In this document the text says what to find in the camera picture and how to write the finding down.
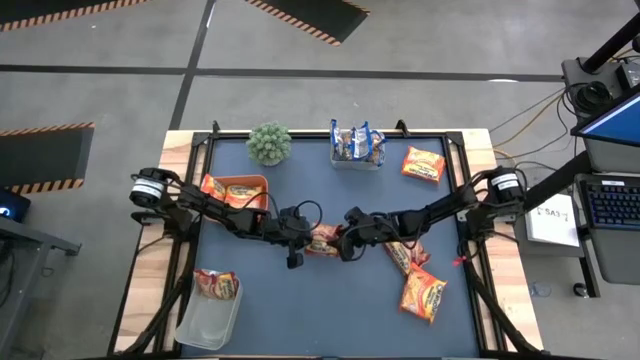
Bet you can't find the dark grey side table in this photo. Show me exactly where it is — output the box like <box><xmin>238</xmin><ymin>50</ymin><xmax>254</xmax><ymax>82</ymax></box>
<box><xmin>0</xmin><ymin>214</ymin><xmax>83</xmax><ymax>360</ymax></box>

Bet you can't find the black pole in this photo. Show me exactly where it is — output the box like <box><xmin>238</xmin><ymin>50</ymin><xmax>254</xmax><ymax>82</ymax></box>
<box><xmin>581</xmin><ymin>10</ymin><xmax>640</xmax><ymax>75</ymax></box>

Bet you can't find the yellow floor cable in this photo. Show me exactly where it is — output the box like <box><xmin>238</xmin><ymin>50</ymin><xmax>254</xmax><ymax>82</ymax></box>
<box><xmin>489</xmin><ymin>89</ymin><xmax>569</xmax><ymax>162</ymax></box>

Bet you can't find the coiled black cable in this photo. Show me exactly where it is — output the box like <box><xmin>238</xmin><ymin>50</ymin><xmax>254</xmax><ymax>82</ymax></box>
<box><xmin>569</xmin><ymin>79</ymin><xmax>610</xmax><ymax>117</ymax></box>

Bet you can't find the white paper note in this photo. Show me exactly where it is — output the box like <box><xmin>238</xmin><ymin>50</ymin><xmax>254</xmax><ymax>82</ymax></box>
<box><xmin>523</xmin><ymin>193</ymin><xmax>581</xmax><ymax>249</ymax></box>

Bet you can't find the black hazard-striped floor mat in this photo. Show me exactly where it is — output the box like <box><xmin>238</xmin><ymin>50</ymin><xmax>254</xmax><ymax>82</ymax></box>
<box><xmin>243</xmin><ymin>0</ymin><xmax>372</xmax><ymax>48</ymax></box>
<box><xmin>0</xmin><ymin>121</ymin><xmax>96</xmax><ymax>196</ymax></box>
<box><xmin>0</xmin><ymin>0</ymin><xmax>151</xmax><ymax>33</ymax></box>

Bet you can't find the black metal rig frame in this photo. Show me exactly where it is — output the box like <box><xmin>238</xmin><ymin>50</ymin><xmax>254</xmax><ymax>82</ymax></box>
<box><xmin>107</xmin><ymin>119</ymin><xmax>546</xmax><ymax>360</ymax></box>

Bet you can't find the grey metal desk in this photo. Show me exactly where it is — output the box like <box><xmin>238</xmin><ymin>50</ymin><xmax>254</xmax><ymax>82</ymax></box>
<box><xmin>572</xmin><ymin>137</ymin><xmax>640</xmax><ymax>286</ymax></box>

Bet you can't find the black keyboard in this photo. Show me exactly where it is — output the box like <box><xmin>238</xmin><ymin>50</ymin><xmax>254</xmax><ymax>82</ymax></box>
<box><xmin>578</xmin><ymin>174</ymin><xmax>640</xmax><ymax>232</ymax></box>

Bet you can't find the blue-grey table mat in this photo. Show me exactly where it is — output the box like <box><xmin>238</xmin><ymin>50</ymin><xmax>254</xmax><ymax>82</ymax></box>
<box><xmin>180</xmin><ymin>137</ymin><xmax>481</xmax><ymax>359</ymax></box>

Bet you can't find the orange plastic bin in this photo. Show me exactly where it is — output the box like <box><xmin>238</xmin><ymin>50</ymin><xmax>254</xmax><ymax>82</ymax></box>
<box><xmin>199</xmin><ymin>173</ymin><xmax>271</xmax><ymax>224</ymax></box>

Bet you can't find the black stand beam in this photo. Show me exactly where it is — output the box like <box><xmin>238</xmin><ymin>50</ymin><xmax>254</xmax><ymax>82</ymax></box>
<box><xmin>522</xmin><ymin>149</ymin><xmax>595</xmax><ymax>211</ymax></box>

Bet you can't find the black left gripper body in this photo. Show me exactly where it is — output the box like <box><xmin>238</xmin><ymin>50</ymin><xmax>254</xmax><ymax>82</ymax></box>
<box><xmin>271</xmin><ymin>204</ymin><xmax>310</xmax><ymax>271</ymax></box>

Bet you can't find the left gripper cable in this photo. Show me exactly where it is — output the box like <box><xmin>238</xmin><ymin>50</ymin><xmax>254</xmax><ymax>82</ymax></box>
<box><xmin>291</xmin><ymin>199</ymin><xmax>325</xmax><ymax>236</ymax></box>

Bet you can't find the large clear plastic bin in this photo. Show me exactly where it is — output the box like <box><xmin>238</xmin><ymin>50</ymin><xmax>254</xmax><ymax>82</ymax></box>
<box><xmin>173</xmin><ymin>269</ymin><xmax>245</xmax><ymax>352</ymax></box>

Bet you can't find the monitor with blue screen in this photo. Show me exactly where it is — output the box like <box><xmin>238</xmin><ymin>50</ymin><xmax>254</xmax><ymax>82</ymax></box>
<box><xmin>571</xmin><ymin>91</ymin><xmax>640</xmax><ymax>149</ymax></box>

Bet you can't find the green succulent in patterned pot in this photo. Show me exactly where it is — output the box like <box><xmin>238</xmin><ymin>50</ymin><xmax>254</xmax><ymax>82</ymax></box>
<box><xmin>246</xmin><ymin>121</ymin><xmax>293</xmax><ymax>168</ymax></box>

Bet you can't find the small clear plastic bin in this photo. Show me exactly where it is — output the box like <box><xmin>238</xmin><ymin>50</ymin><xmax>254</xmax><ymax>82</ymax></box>
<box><xmin>329</xmin><ymin>127</ymin><xmax>387</xmax><ymax>172</ymax></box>

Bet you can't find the red Maruchan ramen pack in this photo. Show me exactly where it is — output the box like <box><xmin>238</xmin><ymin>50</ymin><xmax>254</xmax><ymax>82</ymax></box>
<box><xmin>304</xmin><ymin>223</ymin><xmax>347</xmax><ymax>259</ymax></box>
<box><xmin>193</xmin><ymin>268</ymin><xmax>240</xmax><ymax>302</ymax></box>
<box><xmin>382</xmin><ymin>239</ymin><xmax>432</xmax><ymax>277</ymax></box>

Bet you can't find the blue-lit black device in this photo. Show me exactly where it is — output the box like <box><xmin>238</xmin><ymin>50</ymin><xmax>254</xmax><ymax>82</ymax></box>
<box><xmin>0</xmin><ymin>188</ymin><xmax>32</xmax><ymax>225</ymax></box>

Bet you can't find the grey equipment cart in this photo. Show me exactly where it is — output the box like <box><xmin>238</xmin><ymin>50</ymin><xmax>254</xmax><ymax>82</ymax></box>
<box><xmin>560</xmin><ymin>55</ymin><xmax>640</xmax><ymax>126</ymax></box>

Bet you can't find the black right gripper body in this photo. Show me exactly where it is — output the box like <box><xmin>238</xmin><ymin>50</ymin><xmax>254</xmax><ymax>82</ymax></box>
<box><xmin>338</xmin><ymin>205</ymin><xmax>389</xmax><ymax>264</ymax></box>

